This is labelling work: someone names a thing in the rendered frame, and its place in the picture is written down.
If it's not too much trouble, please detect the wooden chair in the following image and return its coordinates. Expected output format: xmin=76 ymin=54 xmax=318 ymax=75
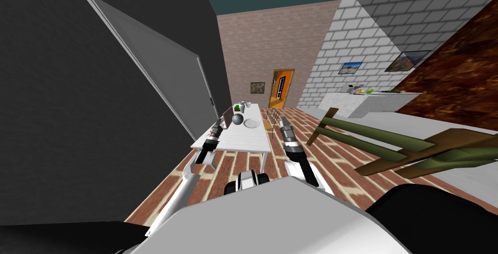
xmin=263 ymin=108 xmax=282 ymax=139

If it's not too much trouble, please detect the white table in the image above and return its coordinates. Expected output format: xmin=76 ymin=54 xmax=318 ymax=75
xmin=190 ymin=101 xmax=273 ymax=174

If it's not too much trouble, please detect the orange door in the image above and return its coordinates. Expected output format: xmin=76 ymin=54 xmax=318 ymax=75
xmin=268 ymin=69 xmax=296 ymax=110

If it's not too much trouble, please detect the white counter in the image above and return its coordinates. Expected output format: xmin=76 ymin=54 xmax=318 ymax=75
xmin=317 ymin=83 xmax=423 ymax=119

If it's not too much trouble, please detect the grey door leaf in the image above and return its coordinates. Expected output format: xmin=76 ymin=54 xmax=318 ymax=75
xmin=79 ymin=0 xmax=219 ymax=142

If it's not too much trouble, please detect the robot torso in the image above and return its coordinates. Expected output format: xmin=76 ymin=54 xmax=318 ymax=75
xmin=132 ymin=169 xmax=413 ymax=254

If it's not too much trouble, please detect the green and brown chair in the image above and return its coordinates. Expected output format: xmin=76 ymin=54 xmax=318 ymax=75
xmin=306 ymin=107 xmax=498 ymax=180

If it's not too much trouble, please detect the blue landscape wall picture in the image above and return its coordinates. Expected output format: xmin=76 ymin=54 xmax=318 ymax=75
xmin=337 ymin=61 xmax=364 ymax=75

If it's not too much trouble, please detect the brown landscape wall picture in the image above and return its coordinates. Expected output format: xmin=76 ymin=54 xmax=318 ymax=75
xmin=384 ymin=50 xmax=432 ymax=73

